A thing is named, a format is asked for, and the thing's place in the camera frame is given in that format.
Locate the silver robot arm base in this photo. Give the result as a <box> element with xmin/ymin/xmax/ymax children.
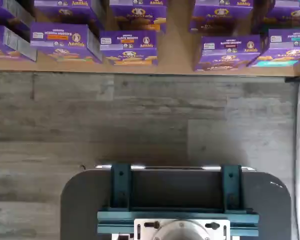
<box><xmin>153</xmin><ymin>219</ymin><xmax>212</xmax><ymax>240</ymax></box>

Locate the wooden shelf board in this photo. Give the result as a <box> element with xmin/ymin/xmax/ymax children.
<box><xmin>0</xmin><ymin>0</ymin><xmax>300</xmax><ymax>77</ymax></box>

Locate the purple Annie's box, orange label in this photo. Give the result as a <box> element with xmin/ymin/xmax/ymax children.
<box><xmin>99</xmin><ymin>30</ymin><xmax>159</xmax><ymax>67</ymax></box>

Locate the purple Annie's box, brown picture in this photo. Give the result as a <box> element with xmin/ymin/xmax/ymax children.
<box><xmin>192</xmin><ymin>34</ymin><xmax>263</xmax><ymax>72</ymax></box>

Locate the purple Annie's hidden veggies box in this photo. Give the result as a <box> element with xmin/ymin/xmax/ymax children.
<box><xmin>29</xmin><ymin>21</ymin><xmax>104</xmax><ymax>65</ymax></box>

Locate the purple Annie's box, teal label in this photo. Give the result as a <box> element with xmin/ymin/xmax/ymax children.
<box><xmin>248</xmin><ymin>27</ymin><xmax>300</xmax><ymax>68</ymax></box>

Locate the purple Annie's box, grey side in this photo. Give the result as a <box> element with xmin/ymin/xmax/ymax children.
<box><xmin>0</xmin><ymin>24</ymin><xmax>38</xmax><ymax>62</ymax></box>

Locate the teal cross bar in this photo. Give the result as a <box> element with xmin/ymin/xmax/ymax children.
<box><xmin>97</xmin><ymin>206</ymin><xmax>260</xmax><ymax>236</ymax></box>

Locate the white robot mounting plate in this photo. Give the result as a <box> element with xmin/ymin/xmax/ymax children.
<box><xmin>133</xmin><ymin>218</ymin><xmax>231</xmax><ymax>240</ymax></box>

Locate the teal clamp bracket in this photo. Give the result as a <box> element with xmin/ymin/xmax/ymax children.
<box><xmin>110</xmin><ymin>163</ymin><xmax>133</xmax><ymax>210</ymax></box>
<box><xmin>220</xmin><ymin>164</ymin><xmax>243</xmax><ymax>211</ymax></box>

